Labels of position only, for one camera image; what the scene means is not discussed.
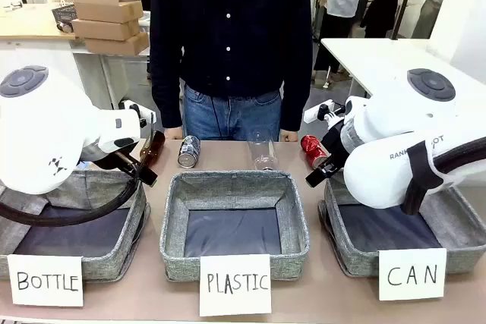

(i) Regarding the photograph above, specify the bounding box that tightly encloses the person's left forearm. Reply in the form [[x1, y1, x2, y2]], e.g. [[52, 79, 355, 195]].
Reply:
[[279, 69, 314, 133]]

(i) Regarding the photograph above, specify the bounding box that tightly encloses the white paper label CAN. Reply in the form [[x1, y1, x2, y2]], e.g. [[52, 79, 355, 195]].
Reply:
[[377, 247, 448, 302]]

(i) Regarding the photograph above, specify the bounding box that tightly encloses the open cardboard box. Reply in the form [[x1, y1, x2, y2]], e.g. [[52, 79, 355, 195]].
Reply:
[[72, 0, 145, 24]]

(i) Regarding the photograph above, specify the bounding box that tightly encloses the white paper label BOTTLE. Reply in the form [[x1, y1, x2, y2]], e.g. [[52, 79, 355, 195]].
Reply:
[[6, 253, 85, 308]]

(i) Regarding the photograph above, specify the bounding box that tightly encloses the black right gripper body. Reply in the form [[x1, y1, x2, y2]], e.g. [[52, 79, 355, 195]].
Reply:
[[320, 122, 351, 173]]

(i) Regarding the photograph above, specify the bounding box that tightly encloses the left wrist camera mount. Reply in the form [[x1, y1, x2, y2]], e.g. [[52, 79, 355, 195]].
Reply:
[[118, 99, 158, 130]]

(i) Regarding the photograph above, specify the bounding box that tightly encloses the white table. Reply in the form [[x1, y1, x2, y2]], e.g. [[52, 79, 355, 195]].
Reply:
[[320, 37, 486, 98]]

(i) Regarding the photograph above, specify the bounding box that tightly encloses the clear plastic bottle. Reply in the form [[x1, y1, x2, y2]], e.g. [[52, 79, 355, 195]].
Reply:
[[246, 129, 280, 171]]

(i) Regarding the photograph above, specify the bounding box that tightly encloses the black plastic crate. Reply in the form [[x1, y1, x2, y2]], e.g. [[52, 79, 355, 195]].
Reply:
[[50, 4, 77, 31]]

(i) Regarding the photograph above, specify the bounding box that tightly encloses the wooden table top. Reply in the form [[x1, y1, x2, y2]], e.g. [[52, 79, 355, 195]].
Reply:
[[0, 5, 77, 41]]

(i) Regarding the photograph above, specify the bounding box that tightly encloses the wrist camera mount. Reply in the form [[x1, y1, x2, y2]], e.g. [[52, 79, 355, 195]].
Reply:
[[118, 99, 158, 130], [302, 99, 356, 125]]

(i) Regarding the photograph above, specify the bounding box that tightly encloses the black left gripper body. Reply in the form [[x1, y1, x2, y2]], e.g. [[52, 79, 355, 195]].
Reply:
[[95, 148, 144, 180]]

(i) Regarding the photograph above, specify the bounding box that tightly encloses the black strap on arm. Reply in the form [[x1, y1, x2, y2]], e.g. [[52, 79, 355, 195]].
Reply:
[[400, 140, 438, 216]]

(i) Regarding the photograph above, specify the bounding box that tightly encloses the grey fabric basket can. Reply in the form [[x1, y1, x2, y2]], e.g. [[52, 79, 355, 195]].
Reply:
[[317, 171, 486, 278]]

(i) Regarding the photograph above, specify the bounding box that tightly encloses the grey fabric basket bottle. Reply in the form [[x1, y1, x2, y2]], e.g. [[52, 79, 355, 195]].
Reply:
[[0, 169, 152, 282]]

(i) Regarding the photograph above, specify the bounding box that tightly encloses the person's right forearm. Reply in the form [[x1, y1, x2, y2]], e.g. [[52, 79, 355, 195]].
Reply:
[[150, 69, 184, 131]]

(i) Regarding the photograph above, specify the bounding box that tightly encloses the white desk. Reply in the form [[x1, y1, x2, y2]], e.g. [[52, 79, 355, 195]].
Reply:
[[69, 39, 153, 122]]

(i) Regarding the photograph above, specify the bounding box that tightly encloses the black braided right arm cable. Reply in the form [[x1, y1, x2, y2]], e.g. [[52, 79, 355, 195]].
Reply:
[[431, 136, 486, 189]]

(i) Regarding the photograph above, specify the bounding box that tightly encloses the white paper label PLASTIC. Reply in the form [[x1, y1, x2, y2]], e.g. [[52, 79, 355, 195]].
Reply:
[[199, 253, 273, 318]]

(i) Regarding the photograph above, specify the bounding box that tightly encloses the person in dark shirt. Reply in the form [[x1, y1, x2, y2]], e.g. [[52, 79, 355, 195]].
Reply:
[[149, 0, 314, 142]]

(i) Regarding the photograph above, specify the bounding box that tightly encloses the dark blue crushed can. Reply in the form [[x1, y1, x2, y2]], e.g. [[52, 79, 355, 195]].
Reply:
[[177, 134, 202, 168]]

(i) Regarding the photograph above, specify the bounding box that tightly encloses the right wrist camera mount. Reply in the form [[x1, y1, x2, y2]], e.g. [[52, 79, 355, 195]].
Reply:
[[302, 99, 356, 125]]

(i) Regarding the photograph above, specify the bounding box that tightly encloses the grey fabric basket plastic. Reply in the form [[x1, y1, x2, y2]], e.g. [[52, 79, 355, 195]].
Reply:
[[159, 170, 311, 283]]

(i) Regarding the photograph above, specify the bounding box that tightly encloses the red crushed can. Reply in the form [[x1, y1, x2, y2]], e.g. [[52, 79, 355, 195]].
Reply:
[[300, 134, 332, 170]]

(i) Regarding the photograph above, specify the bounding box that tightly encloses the brown glass bottle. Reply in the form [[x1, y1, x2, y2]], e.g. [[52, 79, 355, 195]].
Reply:
[[138, 130, 166, 168]]

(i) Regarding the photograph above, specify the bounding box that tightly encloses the flat closed cardboard box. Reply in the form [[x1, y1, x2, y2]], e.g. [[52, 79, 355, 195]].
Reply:
[[71, 18, 142, 42], [84, 31, 150, 56]]

